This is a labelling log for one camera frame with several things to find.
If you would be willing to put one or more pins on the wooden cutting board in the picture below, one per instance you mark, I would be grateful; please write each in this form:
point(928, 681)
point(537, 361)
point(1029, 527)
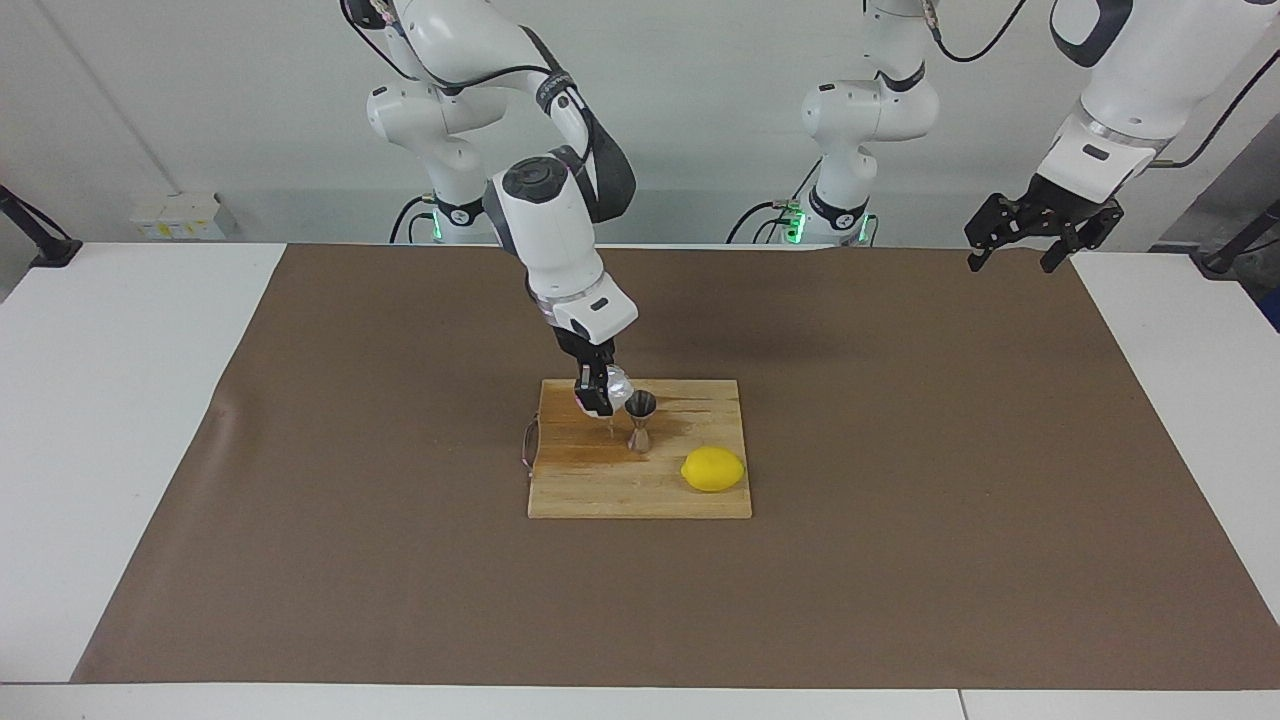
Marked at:
point(620, 490)

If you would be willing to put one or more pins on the steel double jigger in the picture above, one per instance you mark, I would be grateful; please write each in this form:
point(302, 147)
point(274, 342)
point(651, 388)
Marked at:
point(640, 403)

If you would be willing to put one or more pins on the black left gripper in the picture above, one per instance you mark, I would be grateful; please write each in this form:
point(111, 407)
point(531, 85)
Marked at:
point(1062, 208)

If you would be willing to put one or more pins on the yellow lemon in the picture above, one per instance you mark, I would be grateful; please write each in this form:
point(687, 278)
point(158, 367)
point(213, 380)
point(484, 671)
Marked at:
point(713, 470)

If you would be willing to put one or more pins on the blue box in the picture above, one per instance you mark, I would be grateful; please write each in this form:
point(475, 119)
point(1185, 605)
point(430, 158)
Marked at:
point(1273, 310)

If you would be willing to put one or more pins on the clear plastic cup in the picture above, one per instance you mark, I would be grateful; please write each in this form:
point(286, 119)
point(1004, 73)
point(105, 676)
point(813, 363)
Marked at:
point(622, 383)

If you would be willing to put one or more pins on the black clamp mount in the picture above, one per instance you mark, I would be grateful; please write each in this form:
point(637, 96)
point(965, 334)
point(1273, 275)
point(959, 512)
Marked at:
point(1225, 260)
point(50, 250)

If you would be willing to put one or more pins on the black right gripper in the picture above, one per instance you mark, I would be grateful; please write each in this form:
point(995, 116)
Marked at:
point(585, 352)

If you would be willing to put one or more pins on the brown paper table mat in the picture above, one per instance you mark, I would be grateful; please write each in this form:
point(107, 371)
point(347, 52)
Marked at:
point(400, 580)

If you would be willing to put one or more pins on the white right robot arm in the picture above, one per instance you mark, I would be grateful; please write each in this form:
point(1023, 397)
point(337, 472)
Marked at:
point(550, 230)

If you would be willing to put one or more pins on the small white box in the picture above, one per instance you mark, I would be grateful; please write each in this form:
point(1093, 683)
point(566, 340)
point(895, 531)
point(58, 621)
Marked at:
point(175, 220)

